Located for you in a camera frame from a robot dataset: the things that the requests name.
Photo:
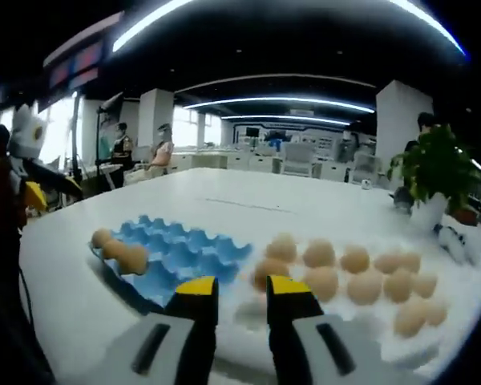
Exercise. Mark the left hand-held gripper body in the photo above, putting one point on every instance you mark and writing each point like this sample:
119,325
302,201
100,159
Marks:
26,136

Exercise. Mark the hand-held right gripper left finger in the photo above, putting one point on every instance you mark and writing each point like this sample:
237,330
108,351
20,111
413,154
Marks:
160,349

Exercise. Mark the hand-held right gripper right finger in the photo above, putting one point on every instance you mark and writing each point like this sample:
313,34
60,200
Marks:
324,349

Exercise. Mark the group of brown eggs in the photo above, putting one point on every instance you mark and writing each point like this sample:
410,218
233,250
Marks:
120,252
320,282

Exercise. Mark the blue egg tray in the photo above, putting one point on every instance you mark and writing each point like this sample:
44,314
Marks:
192,256

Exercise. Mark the white foam egg holder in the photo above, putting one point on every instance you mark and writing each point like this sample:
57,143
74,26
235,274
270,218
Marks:
344,325

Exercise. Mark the black light stand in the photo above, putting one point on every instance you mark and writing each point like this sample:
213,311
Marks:
100,136

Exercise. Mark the hanging display screen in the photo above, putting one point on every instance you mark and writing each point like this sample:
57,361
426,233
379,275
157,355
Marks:
76,68

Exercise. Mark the person's black shirt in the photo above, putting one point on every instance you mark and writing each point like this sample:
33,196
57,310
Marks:
8,321

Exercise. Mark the white table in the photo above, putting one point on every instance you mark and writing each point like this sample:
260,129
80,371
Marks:
184,192

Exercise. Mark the long ceiling light strip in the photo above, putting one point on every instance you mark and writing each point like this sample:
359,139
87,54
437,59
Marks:
136,32
280,99
284,117

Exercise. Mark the white and blue plush toy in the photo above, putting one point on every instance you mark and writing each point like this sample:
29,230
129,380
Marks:
453,240

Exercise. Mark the grey toy figure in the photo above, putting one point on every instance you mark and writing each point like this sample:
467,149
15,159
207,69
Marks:
402,198

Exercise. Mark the small white round gadget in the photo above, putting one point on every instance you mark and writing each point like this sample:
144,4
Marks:
366,183

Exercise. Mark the white mesh office chair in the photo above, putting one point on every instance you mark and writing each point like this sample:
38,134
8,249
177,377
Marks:
297,158
365,168

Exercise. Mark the row of white cabinets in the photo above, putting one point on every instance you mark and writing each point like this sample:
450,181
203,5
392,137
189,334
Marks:
240,160

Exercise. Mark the small brown pot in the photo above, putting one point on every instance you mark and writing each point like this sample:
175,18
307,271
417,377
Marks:
465,216

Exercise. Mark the small black monitor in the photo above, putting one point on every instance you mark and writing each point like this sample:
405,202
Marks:
252,131

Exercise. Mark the green plant in white pot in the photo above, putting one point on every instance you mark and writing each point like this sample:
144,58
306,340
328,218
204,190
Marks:
437,168

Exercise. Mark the ceiling air conditioner unit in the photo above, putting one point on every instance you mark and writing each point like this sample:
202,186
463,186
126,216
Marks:
302,112

